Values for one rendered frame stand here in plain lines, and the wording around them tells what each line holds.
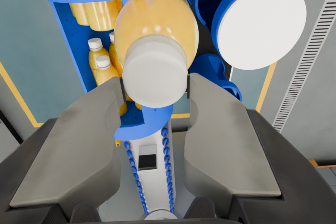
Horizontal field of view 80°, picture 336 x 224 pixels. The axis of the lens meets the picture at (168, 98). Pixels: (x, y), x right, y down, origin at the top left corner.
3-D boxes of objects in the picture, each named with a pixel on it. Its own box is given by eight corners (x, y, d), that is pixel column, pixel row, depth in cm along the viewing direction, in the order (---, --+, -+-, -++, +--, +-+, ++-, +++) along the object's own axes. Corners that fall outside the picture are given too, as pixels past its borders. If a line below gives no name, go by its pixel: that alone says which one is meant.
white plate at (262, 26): (304, -38, 53) (301, -38, 54) (206, 14, 60) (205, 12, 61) (309, 49, 69) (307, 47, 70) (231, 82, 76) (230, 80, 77)
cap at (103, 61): (106, 60, 62) (105, 55, 61) (113, 64, 60) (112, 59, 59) (95, 65, 60) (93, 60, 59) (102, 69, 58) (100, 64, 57)
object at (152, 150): (139, 148, 114) (138, 173, 102) (138, 144, 111) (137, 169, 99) (157, 147, 114) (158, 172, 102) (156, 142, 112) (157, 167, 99)
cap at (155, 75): (180, 91, 15) (183, 107, 13) (126, 87, 14) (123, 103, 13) (190, 40, 12) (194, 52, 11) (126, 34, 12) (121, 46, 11)
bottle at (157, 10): (179, 30, 31) (198, 111, 16) (132, 25, 30) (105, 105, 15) (187, -24, 26) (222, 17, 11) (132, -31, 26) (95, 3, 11)
